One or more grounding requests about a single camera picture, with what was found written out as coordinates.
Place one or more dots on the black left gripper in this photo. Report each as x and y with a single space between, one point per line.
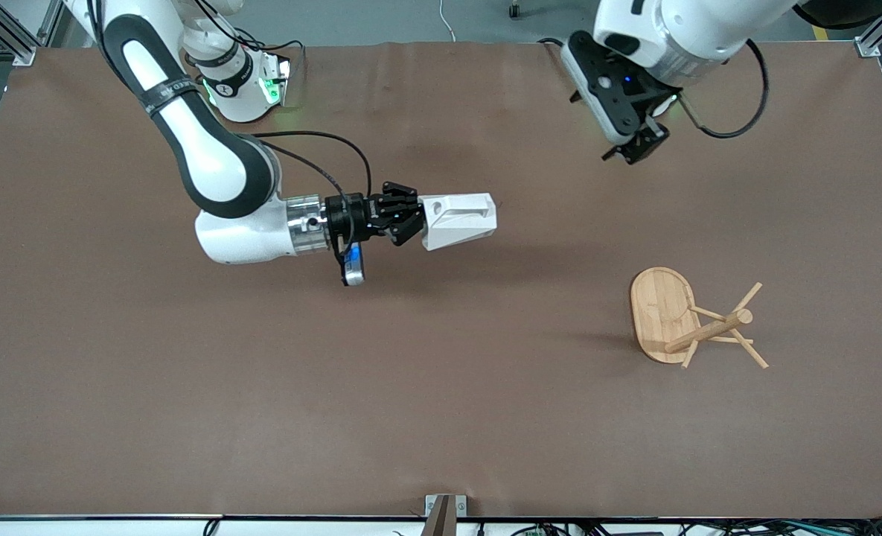
647 139

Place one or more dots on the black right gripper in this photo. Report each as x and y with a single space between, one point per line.
344 216

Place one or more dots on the white faceted cup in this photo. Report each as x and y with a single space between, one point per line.
459 219

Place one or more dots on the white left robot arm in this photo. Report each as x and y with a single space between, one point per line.
694 30

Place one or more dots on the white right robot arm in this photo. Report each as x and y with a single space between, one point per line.
210 156

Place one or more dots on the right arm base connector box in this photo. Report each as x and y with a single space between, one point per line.
277 74

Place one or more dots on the wooden cup rack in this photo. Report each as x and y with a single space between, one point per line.
660 313

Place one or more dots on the brown paper table cover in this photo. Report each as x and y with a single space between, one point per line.
411 372

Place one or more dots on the aluminium frame post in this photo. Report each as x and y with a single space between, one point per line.
9 37
868 46

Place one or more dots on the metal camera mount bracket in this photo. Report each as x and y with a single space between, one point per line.
444 510

